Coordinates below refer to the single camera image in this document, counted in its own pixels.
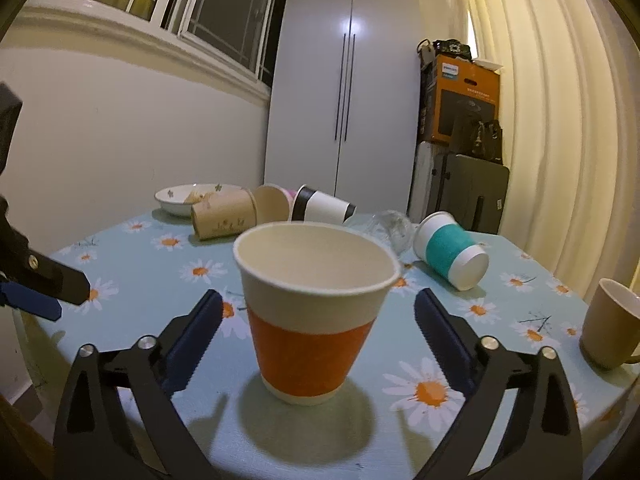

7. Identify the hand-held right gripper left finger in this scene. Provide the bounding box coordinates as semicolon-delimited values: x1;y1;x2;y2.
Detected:
52;289;224;480

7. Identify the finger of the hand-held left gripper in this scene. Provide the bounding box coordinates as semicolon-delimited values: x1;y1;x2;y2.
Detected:
0;195;91;321

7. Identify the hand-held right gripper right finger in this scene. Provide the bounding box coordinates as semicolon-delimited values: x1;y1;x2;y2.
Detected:
414;288;585;480

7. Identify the orange and white paper cup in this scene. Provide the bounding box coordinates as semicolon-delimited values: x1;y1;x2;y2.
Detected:
233;221;402;407

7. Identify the teal and white paper cup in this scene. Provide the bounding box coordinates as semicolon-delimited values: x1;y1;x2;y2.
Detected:
413;211;490;291

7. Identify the clear plastic cup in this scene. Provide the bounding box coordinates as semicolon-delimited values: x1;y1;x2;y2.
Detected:
350;209;418;256

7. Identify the brown floral paper cup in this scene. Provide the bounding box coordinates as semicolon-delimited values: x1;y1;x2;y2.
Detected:
190;188;258;242

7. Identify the pink paper cup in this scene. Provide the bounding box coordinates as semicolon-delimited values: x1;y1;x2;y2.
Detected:
254;183;297;224

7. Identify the black and white paper cup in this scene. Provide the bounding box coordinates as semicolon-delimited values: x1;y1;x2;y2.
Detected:
290;185;358;226

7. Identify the blue daisy tablecloth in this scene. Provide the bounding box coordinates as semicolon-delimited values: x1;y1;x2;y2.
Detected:
35;205;640;480

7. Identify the white floral bowl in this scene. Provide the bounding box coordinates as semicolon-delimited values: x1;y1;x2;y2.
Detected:
154;183;246;219

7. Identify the dark grey suitcase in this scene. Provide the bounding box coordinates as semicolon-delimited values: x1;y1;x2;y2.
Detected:
440;154;510;235

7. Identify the beige ceramic mug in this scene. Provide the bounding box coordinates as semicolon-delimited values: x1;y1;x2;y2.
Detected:
579;278;640;372

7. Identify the white panel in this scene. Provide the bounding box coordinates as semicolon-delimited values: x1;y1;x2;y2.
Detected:
407;141;451;221

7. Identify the black handbag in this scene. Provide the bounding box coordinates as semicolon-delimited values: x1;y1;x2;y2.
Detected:
452;119;503;163

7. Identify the sliding window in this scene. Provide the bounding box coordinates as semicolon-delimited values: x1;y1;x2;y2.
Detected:
37;0;283;86

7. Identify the orange cardboard box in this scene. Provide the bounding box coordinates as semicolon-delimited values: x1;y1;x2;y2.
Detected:
419;54;502;148

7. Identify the cream curtain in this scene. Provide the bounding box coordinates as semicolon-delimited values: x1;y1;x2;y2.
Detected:
452;0;640;306

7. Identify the white wardrobe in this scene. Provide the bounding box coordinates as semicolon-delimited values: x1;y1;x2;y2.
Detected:
263;0;426;211

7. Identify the black patterned pouch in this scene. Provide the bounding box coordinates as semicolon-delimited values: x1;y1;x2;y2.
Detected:
432;39;472;60

